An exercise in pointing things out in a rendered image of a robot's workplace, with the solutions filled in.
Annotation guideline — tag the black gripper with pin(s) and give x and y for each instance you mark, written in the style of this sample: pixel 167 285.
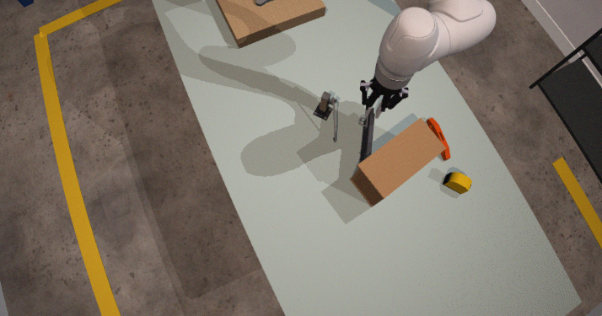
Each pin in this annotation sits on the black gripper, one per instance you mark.
pixel 378 90

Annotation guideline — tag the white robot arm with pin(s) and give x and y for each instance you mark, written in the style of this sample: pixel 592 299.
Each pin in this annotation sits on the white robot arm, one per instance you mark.
pixel 411 41

